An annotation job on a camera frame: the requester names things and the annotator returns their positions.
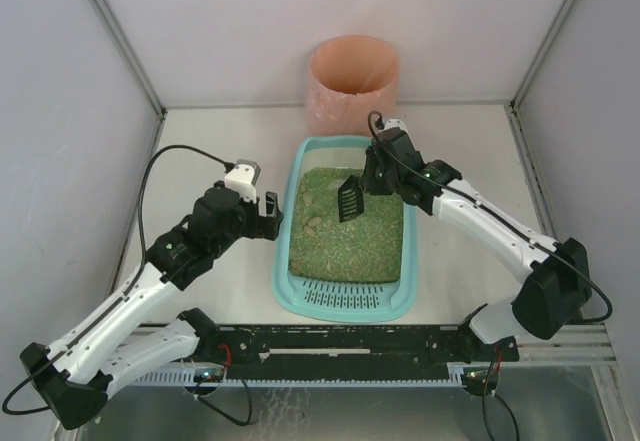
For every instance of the pink lined trash bin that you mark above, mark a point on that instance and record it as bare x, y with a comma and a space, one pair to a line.
349, 77

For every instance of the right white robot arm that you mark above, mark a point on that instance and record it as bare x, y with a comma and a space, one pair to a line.
553, 275

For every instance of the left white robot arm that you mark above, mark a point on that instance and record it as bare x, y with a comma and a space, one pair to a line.
80, 372

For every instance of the green cat litter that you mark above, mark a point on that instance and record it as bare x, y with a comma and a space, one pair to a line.
367, 249

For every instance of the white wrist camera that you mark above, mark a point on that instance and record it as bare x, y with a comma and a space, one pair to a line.
386, 124
242, 178

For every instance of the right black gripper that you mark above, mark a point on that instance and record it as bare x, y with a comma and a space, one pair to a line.
373, 176

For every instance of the white slotted cable duct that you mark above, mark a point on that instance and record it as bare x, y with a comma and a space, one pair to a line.
455, 376

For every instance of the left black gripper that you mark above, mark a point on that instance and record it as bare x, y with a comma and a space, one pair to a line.
263, 218

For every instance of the teal plastic litter box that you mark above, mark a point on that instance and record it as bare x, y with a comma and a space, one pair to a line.
335, 301

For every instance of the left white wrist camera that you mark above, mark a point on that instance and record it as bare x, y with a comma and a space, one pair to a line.
242, 178

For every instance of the black litter scoop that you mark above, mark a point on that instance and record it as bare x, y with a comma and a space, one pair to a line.
350, 199

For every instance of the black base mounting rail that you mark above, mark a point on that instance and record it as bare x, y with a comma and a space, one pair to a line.
361, 352

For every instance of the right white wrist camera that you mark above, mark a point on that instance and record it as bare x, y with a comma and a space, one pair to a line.
386, 124

